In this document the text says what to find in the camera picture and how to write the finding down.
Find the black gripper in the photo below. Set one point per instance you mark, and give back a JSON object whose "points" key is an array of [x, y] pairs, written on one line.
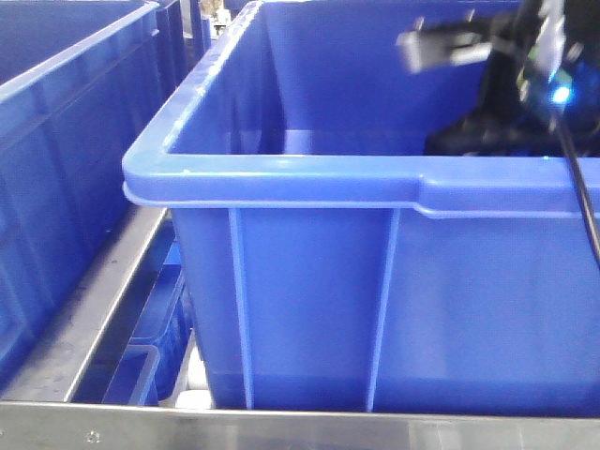
{"points": [[544, 62]]}

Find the blue bin at left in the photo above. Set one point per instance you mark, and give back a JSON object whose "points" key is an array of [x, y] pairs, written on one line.
{"points": [[79, 82]]}

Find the large blue bin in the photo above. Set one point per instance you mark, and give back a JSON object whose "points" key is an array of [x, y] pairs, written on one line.
{"points": [[331, 264]]}

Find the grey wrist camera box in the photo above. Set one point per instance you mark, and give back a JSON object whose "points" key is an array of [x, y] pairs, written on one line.
{"points": [[445, 44]]}

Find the left steel shelf rack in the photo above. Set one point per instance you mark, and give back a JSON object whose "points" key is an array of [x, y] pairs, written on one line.
{"points": [[84, 387]]}

